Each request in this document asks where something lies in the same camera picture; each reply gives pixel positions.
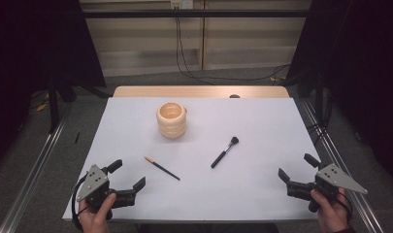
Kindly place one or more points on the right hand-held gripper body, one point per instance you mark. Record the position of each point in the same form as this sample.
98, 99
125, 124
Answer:
336, 178

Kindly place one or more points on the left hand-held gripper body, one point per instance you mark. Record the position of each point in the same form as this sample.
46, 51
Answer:
92, 183

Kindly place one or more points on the thin brown pencil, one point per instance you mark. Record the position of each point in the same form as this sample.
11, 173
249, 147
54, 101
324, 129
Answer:
161, 168

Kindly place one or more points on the beige ribbed cup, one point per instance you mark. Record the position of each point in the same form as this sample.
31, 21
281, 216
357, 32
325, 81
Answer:
171, 129

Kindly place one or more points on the black fluffy makeup brush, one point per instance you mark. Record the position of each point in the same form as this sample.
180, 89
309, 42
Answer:
220, 157

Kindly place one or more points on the person's left hand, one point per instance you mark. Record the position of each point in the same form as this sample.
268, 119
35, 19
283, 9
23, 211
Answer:
93, 220

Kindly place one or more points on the person's right hand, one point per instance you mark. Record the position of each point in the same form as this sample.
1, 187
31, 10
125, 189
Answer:
330, 216

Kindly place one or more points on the white table mat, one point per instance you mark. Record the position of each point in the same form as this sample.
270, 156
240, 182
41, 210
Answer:
216, 200

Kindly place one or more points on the black metal stand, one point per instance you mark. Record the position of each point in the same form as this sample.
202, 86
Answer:
53, 110

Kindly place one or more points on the yellow floor scrap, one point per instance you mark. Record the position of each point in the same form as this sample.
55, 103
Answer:
42, 106

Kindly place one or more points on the black curtain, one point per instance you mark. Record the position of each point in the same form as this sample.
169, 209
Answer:
372, 64
22, 48

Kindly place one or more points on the black horizontal bar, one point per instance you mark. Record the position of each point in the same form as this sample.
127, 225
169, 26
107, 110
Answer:
216, 13

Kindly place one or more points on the aluminium floor rail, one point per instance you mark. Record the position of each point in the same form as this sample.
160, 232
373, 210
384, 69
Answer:
29, 184
367, 213

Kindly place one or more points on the white wall socket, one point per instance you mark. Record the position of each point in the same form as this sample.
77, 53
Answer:
181, 4

